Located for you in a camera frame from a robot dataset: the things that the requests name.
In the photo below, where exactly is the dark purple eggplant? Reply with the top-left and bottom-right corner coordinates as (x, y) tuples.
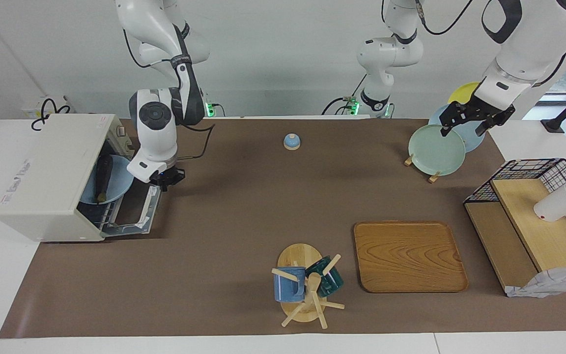
(95, 156), (114, 203)

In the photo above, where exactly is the white cup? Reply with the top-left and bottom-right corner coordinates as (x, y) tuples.
(533, 179), (566, 222)

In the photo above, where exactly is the yellow plate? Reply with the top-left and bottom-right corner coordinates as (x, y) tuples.
(448, 82), (482, 106)

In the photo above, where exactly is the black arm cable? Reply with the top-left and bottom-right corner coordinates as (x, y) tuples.
(413, 0), (475, 36)
(175, 123), (216, 161)

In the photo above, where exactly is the cream toaster oven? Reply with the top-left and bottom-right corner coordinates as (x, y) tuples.
(0, 114), (162, 242)

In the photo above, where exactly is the rectangular wooden tray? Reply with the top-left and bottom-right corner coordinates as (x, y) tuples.
(353, 221), (469, 294)

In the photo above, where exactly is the wooden mug tree stand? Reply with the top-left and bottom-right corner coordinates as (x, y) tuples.
(271, 243), (345, 329)

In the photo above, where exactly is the black oven power cord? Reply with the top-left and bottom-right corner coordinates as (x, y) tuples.
(31, 97), (72, 131)

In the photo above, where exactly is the wood and wire shelf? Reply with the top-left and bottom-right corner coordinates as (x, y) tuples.
(463, 158), (566, 295)

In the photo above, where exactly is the brown table mat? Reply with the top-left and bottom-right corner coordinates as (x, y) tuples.
(0, 118), (566, 339)

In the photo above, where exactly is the wooden plate rack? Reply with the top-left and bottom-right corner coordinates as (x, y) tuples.
(404, 153), (441, 184)

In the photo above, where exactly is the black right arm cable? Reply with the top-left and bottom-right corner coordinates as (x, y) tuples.
(175, 123), (216, 161)

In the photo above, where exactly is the dark green mug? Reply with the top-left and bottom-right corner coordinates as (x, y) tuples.
(306, 256), (344, 297)

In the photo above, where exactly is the pale green plate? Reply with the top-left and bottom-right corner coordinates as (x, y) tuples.
(408, 124), (466, 177)

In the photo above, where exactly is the white power strip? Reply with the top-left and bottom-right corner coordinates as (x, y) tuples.
(22, 95), (70, 119)

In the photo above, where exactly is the blue mug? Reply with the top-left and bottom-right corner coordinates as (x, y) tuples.
(273, 266), (307, 302)

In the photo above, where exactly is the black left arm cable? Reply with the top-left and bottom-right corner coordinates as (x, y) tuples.
(413, 0), (475, 36)

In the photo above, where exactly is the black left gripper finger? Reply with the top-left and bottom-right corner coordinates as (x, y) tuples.
(440, 104), (465, 137)
(477, 107), (515, 136)

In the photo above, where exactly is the light blue racked plate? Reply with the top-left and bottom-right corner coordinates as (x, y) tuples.
(428, 103), (486, 153)

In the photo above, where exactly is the black left base cable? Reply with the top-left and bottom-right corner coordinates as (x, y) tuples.
(321, 74), (367, 116)

